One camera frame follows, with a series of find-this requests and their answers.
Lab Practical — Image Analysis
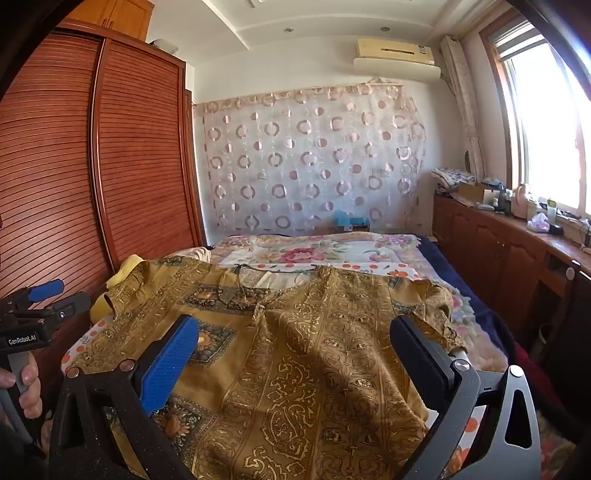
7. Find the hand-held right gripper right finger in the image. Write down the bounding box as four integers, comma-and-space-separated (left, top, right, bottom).
390, 315, 542, 480

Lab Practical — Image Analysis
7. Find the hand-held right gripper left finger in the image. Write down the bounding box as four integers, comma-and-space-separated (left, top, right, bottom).
48, 315, 200, 480

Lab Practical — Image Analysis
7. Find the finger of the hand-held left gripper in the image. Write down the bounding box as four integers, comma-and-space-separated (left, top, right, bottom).
0, 278, 65, 315
14, 292, 92, 326

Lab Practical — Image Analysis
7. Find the golden patterned shirt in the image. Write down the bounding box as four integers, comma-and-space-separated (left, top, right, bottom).
60, 256, 467, 480

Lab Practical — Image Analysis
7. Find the person's left hand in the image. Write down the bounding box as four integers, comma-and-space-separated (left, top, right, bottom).
0, 353, 43, 421

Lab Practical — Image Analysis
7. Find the orange fruit print sheet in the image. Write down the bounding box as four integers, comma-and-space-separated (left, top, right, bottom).
60, 262, 490, 480

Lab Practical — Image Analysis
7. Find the red cloth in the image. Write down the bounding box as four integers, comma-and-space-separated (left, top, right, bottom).
512, 342, 555, 416

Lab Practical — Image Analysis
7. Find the wooden sideboard cabinet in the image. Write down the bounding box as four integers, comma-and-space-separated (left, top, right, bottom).
431, 191, 591, 370

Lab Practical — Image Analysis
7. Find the blue toy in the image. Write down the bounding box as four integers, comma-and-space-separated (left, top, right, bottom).
333, 211, 370, 232

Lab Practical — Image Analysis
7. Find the wooden slatted wardrobe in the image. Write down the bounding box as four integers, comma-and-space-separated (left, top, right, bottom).
0, 21, 208, 402

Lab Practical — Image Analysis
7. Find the cardboard box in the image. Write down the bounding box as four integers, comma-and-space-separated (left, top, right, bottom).
457, 181, 497, 206

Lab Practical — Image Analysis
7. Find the folded patterned cloth stack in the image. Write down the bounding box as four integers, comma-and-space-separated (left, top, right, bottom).
431, 167, 476, 191

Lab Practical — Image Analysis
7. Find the pink bottle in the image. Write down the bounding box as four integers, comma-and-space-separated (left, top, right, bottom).
512, 183, 529, 219

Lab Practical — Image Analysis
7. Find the sheer circle pattern curtain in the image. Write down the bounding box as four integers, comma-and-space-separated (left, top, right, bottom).
191, 82, 428, 236

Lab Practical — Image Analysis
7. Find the window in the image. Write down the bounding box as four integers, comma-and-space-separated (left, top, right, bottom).
480, 0, 591, 217

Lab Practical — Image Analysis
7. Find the beige window curtain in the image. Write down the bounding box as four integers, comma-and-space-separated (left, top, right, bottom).
440, 36, 485, 178

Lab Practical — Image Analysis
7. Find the wooden overhead cabinet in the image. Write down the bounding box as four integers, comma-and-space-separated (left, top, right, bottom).
69, 0, 155, 44

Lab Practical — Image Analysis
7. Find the cream air conditioner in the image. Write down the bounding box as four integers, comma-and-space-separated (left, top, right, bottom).
355, 38, 435, 65

